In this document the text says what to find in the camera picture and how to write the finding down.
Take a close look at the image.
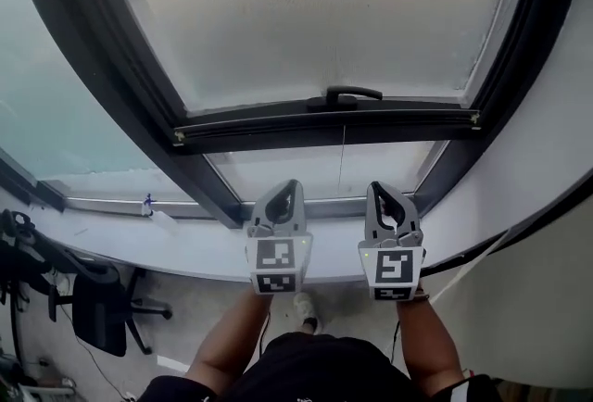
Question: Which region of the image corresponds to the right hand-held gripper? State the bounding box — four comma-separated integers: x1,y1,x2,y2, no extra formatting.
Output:
357,181,427,302

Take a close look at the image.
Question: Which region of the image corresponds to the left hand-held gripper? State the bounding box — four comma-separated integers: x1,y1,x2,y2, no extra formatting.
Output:
245,180,314,297

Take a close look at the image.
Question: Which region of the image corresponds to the blind pull cord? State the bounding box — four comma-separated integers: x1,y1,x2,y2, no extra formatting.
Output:
336,124,347,195

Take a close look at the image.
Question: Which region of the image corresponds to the white shoe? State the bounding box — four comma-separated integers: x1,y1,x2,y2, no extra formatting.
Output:
293,292,324,335

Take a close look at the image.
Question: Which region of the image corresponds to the clear spray bottle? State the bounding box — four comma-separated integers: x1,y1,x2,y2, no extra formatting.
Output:
140,192,181,235

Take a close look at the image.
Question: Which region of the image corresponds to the person's black shirt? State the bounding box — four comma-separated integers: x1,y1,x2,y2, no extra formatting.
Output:
138,333,506,402

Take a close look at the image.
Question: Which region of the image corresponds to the black office chair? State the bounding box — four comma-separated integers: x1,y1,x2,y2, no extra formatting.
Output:
45,249,173,358

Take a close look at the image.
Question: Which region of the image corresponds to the large frosted glass pane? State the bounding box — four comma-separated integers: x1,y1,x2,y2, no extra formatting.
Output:
0,0,196,202

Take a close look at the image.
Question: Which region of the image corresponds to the black equipment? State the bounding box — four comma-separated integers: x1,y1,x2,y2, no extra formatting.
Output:
0,207,64,304

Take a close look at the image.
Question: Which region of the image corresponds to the black window handle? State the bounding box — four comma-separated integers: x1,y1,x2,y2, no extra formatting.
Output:
306,86,385,110

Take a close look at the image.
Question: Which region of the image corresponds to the black window frame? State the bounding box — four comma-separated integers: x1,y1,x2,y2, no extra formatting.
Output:
0,0,585,230

